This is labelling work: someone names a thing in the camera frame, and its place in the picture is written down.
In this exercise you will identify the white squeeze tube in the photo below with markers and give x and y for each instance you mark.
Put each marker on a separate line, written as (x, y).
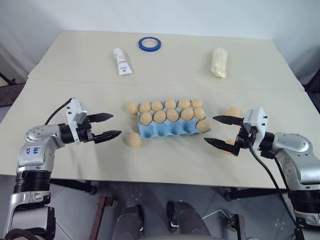
(121, 61)

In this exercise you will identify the black table frame bar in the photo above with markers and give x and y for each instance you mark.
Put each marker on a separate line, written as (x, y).
(75, 186)
(252, 193)

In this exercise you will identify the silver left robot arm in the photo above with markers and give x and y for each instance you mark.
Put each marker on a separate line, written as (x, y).
(37, 147)

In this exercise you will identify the pale yellow plastic bag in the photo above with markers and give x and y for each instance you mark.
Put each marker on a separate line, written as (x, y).
(220, 62)

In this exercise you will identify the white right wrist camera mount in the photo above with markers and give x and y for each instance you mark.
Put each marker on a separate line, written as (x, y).
(257, 118)

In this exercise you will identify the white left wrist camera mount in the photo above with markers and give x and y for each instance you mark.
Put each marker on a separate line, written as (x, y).
(75, 112)

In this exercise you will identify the dark rounded shape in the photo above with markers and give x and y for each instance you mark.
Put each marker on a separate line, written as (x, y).
(187, 220)
(131, 222)

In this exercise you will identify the blue tape roll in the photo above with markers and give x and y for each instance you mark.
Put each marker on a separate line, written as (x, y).
(150, 44)

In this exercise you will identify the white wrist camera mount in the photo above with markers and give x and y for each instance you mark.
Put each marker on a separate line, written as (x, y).
(75, 112)
(257, 118)

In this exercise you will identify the black metal stand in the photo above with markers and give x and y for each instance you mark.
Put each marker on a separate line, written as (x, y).
(10, 87)

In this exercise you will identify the rusty metal bar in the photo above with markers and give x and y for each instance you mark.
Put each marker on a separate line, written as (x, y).
(100, 217)
(240, 226)

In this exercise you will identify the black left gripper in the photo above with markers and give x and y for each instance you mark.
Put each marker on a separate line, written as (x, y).
(86, 131)

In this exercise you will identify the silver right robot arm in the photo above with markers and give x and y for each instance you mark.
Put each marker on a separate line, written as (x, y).
(295, 152)

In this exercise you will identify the beige egg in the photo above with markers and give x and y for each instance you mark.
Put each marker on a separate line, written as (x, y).
(199, 113)
(146, 118)
(184, 103)
(160, 117)
(196, 102)
(170, 103)
(229, 142)
(204, 125)
(187, 114)
(157, 105)
(145, 107)
(132, 108)
(172, 114)
(235, 110)
(133, 140)

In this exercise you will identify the blue egg tray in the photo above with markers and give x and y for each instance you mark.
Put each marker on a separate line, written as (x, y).
(170, 130)

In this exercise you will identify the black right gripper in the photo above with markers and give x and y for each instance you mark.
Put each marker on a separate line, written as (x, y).
(246, 136)

